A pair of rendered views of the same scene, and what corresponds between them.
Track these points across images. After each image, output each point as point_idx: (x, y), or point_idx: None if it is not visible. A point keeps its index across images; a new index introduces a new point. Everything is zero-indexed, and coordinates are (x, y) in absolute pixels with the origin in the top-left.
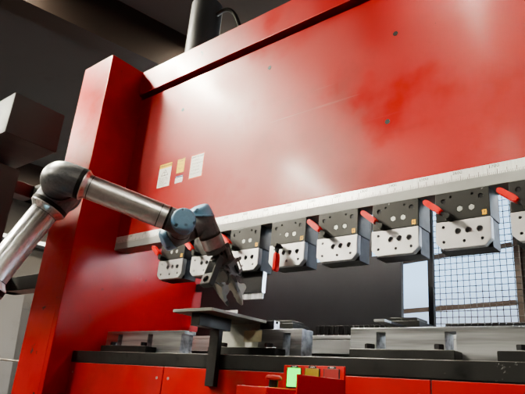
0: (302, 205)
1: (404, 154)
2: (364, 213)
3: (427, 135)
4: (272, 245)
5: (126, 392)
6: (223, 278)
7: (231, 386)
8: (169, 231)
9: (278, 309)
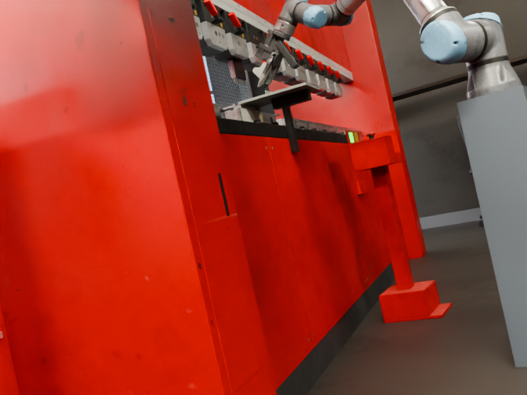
0: (254, 16)
1: (278, 12)
2: (287, 44)
3: (281, 7)
4: (250, 41)
5: (252, 166)
6: (278, 63)
7: (299, 151)
8: (345, 19)
9: None
